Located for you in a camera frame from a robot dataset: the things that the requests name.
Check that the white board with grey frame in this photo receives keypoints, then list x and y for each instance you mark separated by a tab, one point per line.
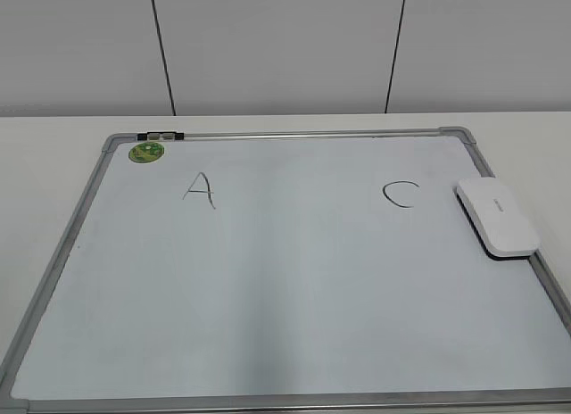
287	272

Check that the round green magnet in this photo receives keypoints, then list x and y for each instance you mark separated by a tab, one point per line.
146	152

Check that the white board eraser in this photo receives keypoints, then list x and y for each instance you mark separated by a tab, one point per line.
504	229

